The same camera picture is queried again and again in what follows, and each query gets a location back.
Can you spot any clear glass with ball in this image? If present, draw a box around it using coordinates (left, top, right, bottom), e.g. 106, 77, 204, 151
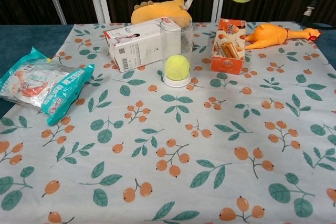
160, 16, 194, 88

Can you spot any orange rubber chicken toy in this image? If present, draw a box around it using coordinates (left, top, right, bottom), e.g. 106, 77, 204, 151
245, 23, 322, 50

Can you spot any orange biscuit stick box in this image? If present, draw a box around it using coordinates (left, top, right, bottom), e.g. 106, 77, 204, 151
210, 18, 247, 76

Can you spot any yellow plush toy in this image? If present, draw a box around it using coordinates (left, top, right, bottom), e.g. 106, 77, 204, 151
131, 0, 194, 28

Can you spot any white red appliance carton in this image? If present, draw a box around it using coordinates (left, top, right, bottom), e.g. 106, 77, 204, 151
104, 17, 182, 73

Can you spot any floral leaf and berry tablecloth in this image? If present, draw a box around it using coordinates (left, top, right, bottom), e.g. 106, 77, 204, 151
0, 21, 336, 224

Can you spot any teal plastic snack bag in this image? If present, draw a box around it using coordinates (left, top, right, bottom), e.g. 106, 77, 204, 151
0, 46, 95, 126

